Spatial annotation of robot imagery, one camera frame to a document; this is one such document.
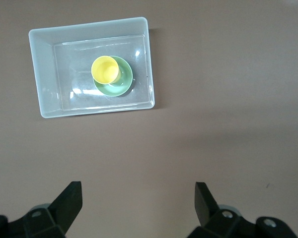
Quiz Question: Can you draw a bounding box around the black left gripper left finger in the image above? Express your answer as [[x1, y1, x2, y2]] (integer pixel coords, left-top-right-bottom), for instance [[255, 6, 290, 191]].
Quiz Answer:
[[0, 181, 83, 238]]

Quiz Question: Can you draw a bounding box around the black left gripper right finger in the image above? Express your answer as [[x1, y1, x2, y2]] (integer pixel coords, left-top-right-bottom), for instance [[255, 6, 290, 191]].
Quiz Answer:
[[187, 181, 298, 238]]

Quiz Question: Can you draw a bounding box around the mint green bowl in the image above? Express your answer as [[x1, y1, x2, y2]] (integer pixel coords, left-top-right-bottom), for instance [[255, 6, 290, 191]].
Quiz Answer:
[[92, 56, 134, 98]]

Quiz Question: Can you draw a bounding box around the yellow plastic cup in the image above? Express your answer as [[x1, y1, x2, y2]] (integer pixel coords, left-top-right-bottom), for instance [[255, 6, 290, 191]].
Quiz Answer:
[[91, 55, 121, 85]]

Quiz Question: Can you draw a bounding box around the clear plastic box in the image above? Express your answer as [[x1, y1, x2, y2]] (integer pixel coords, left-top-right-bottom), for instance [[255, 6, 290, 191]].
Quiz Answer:
[[28, 16, 156, 119]]

